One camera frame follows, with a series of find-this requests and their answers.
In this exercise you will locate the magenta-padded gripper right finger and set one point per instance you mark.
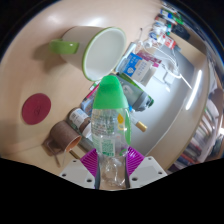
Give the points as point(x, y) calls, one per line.
point(138, 166)

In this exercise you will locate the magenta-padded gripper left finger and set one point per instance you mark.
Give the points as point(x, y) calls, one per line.
point(87, 165)

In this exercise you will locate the green-capped clear plastic bottle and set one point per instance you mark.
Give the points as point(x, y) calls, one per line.
point(110, 130)

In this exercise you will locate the brown ceramic mug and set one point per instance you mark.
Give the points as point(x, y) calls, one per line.
point(65, 135)

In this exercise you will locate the gold-capped blue-tinted bottle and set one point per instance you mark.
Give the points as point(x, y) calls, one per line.
point(140, 126)

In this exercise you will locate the tall clear glass bottle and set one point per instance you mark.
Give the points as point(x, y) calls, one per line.
point(78, 117)

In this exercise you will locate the grey shaker bottle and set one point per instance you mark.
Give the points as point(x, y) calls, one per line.
point(141, 100)

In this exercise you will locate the flat round red coaster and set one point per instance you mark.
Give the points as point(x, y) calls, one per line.
point(36, 108)

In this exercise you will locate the white desk lamp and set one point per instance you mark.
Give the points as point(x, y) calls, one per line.
point(195, 88)

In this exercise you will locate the blue and white carton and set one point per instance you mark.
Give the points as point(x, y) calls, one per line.
point(135, 68)

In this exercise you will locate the pink packet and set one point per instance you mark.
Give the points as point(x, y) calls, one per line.
point(150, 58)

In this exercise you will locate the white mug with green rim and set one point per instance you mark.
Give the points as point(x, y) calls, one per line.
point(100, 53)

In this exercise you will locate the red and white box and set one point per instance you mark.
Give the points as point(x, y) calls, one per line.
point(170, 42)

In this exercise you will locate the white wall socket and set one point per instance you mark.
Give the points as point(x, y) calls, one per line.
point(170, 78)

